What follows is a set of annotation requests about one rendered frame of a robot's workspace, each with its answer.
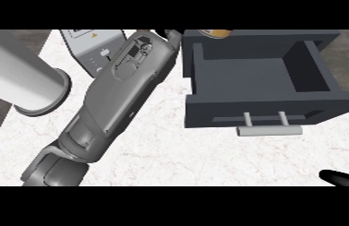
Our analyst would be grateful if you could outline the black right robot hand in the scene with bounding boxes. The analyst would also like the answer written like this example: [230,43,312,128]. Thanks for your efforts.
[318,169,349,187]

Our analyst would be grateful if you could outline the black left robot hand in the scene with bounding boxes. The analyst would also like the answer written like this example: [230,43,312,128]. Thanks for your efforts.
[154,29,184,49]

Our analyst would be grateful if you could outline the orange can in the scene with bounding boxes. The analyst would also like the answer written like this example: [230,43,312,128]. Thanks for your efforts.
[197,29,235,40]

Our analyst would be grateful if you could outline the dark grey drawer box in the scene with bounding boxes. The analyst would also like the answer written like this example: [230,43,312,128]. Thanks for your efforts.
[193,40,343,97]

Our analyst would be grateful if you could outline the dark grey drawer front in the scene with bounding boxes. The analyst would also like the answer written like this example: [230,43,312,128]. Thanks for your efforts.
[184,90,349,129]

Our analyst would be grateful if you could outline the pale grey appliance box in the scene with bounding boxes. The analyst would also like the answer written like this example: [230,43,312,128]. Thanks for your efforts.
[60,29,130,78]

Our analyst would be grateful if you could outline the dark grey cabinet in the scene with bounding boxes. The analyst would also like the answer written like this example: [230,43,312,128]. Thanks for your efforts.
[182,29,342,79]

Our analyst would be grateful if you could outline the white cylindrical appliance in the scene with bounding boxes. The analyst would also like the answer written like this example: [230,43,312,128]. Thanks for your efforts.
[0,30,74,117]

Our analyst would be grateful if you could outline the pale grey drawer handle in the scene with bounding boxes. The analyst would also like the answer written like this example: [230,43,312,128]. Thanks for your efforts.
[235,111,305,137]

